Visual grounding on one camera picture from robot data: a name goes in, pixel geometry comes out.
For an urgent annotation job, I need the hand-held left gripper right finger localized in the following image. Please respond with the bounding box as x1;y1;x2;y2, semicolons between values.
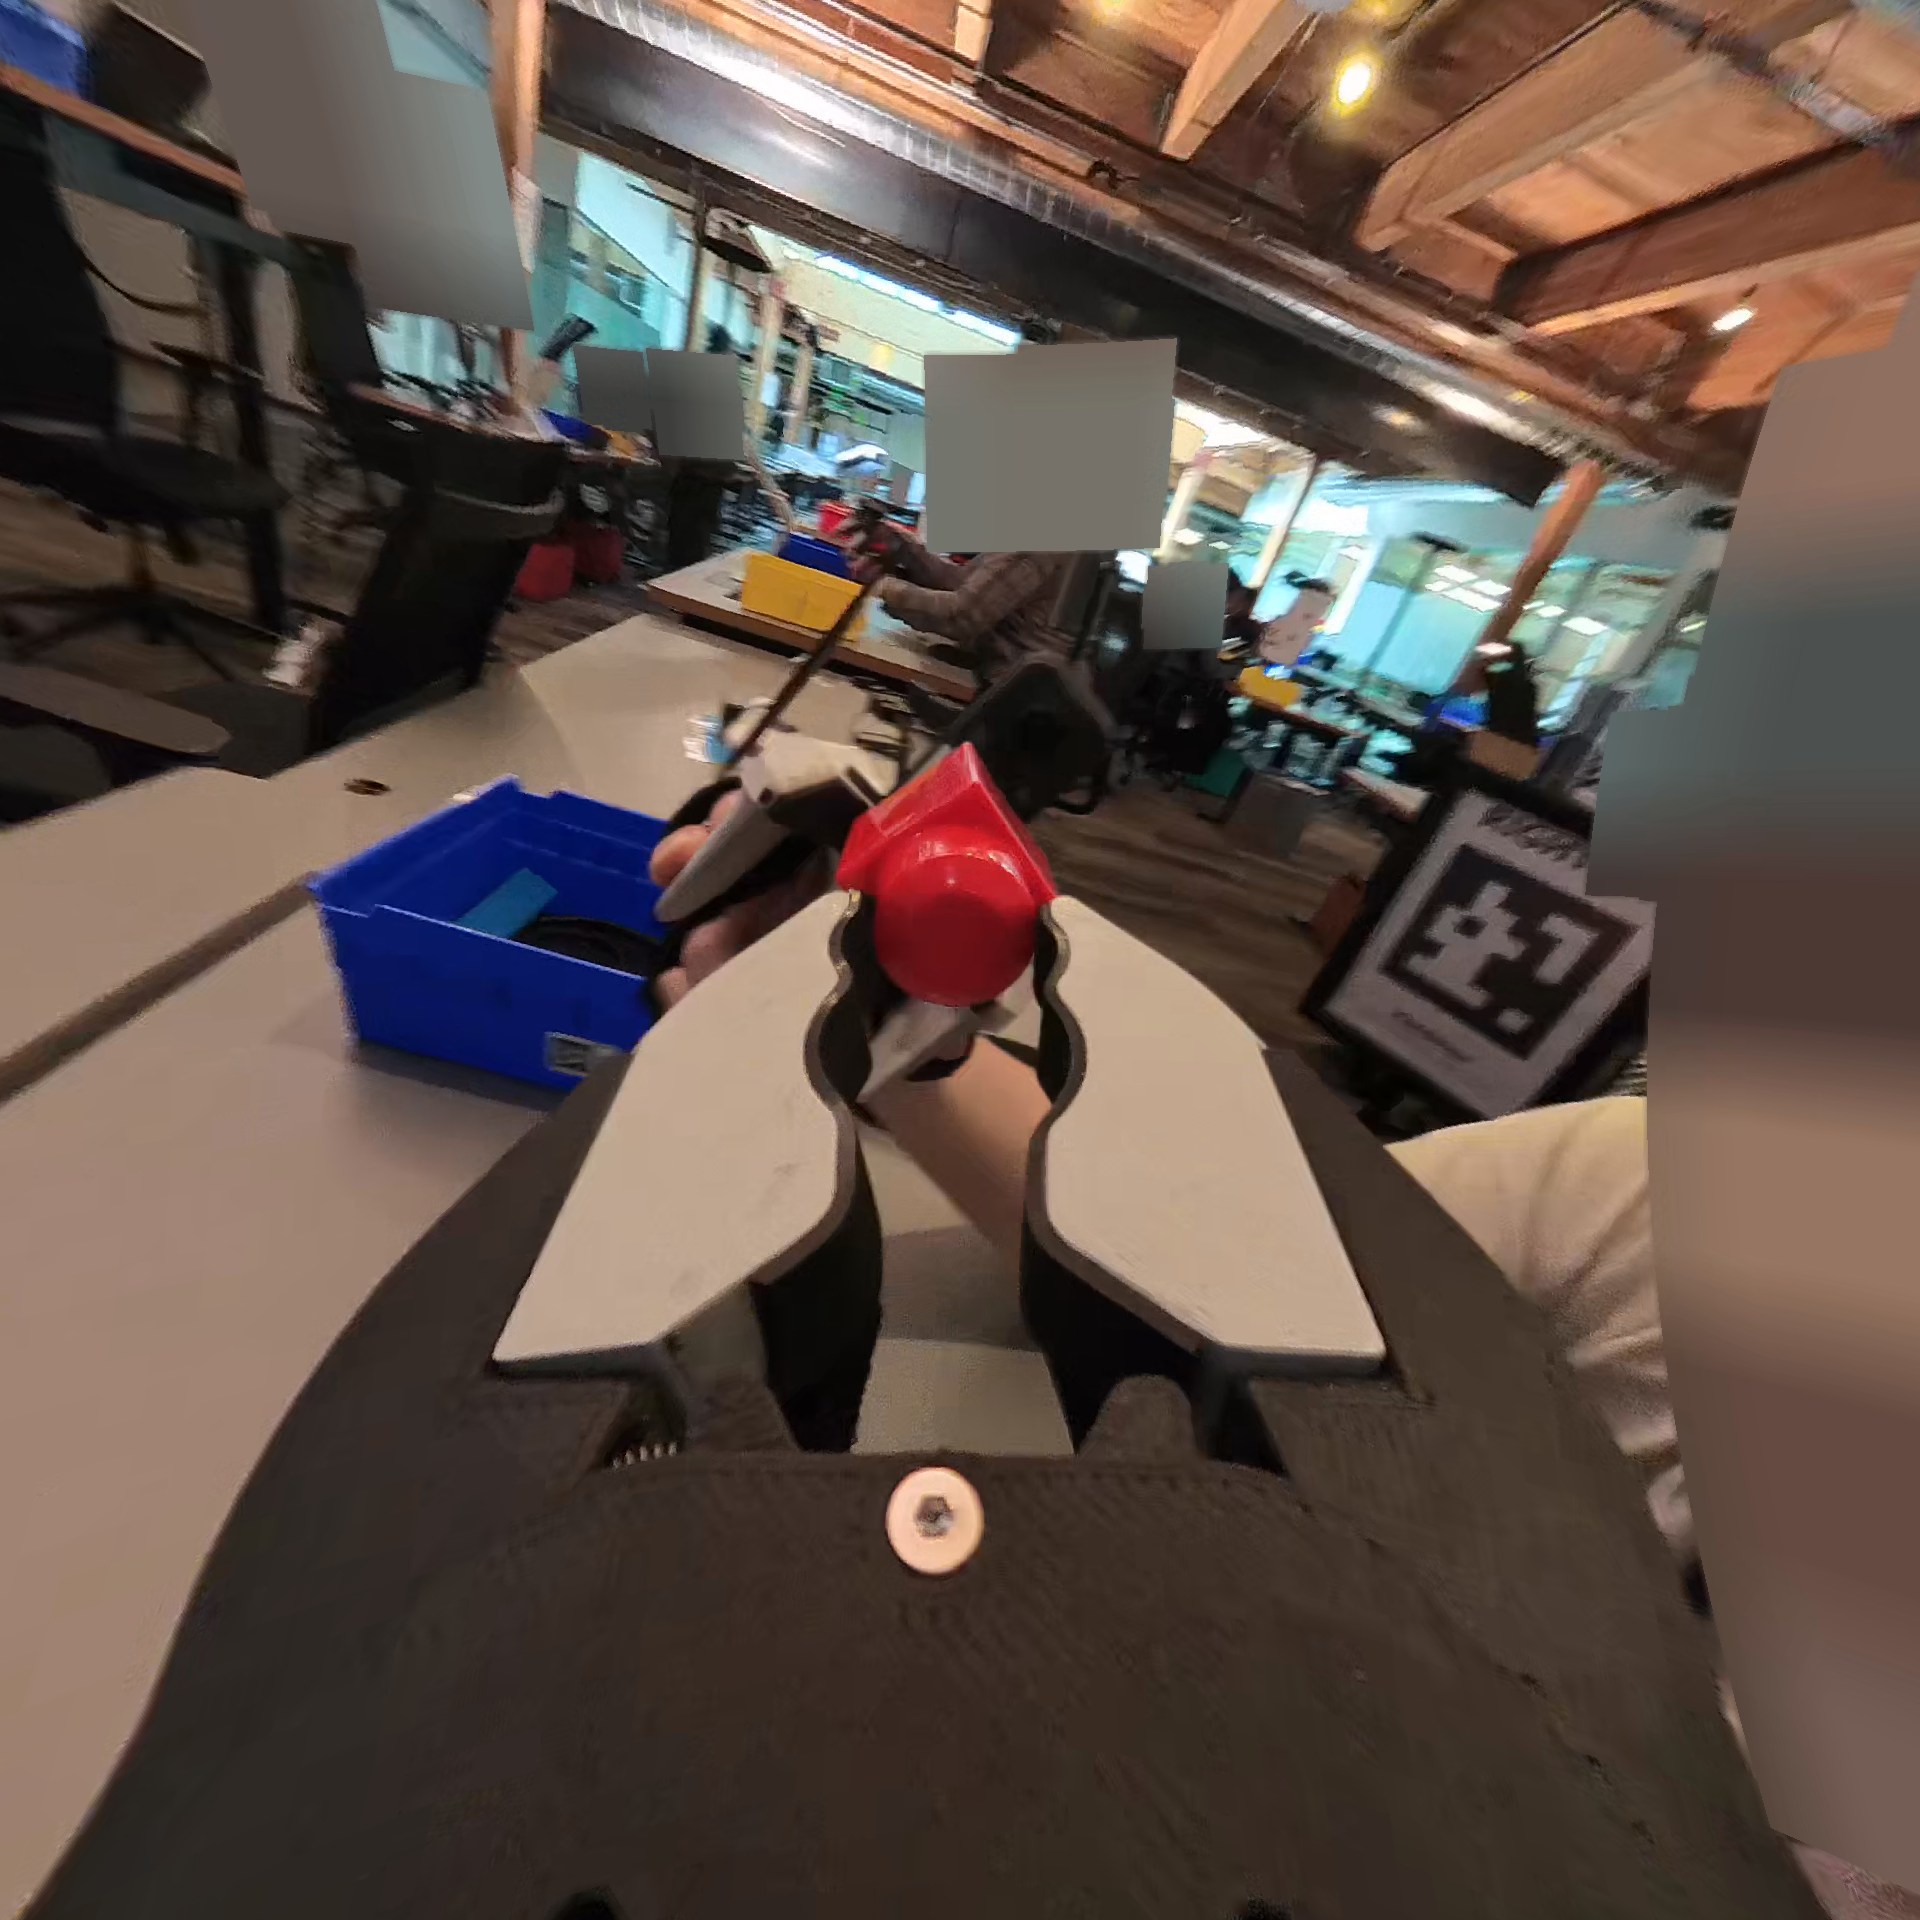
1028;897;1388;1373

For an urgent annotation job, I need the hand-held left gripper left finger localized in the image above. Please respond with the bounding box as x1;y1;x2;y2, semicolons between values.
489;890;877;1373

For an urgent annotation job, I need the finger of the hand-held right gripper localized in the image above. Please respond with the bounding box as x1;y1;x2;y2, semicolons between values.
858;981;1032;1110

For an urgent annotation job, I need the red square plastic cup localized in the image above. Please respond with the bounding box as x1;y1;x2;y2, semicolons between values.
832;741;1056;1010

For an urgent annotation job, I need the black cable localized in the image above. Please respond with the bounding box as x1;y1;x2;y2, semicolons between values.
517;912;667;980

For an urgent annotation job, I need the blue plastic bin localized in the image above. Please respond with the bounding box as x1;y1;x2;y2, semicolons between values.
308;774;677;1089

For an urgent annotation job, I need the blue rectangular block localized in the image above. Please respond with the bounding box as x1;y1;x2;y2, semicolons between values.
453;863;564;942

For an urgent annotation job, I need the wood-edged desk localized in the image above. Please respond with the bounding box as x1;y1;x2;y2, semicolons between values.
647;544;977;702

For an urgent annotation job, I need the grey desk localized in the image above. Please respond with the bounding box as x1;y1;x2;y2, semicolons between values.
0;610;1081;1877

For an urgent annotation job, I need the wooden top desk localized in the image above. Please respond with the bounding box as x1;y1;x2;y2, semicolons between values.
0;66;255;200

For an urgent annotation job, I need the black upright rod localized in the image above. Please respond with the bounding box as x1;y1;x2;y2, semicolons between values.
731;561;894;768

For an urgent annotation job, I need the yellow storage bin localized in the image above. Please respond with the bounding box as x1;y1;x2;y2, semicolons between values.
740;548;867;638

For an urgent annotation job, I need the black white marker sign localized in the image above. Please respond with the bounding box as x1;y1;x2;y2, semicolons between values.
1302;789;1654;1118

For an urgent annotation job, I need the red storage bin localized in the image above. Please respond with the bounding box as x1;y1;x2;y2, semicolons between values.
513;524;628;606

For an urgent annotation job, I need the blue storage bin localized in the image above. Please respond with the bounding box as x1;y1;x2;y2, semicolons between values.
0;0;89;93

